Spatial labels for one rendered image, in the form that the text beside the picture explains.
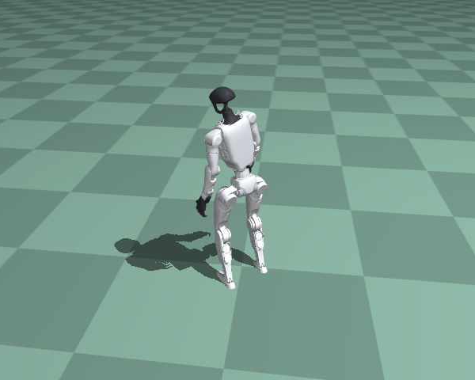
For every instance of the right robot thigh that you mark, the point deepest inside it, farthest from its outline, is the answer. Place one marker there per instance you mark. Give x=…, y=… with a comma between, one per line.
x=253, y=204

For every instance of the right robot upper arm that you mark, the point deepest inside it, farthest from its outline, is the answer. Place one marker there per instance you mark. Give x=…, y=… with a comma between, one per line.
x=253, y=124

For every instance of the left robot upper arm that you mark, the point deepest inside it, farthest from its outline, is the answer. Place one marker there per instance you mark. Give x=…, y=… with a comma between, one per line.
x=213, y=140

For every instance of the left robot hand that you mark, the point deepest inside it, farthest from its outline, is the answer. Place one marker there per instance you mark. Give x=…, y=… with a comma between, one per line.
x=201, y=205

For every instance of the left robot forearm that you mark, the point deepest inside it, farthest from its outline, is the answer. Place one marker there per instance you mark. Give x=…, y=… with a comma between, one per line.
x=209, y=184

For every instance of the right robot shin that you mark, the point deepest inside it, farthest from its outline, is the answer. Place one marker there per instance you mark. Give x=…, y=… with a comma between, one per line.
x=257, y=241

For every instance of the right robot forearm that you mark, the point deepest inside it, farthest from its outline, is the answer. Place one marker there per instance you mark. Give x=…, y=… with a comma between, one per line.
x=255, y=155

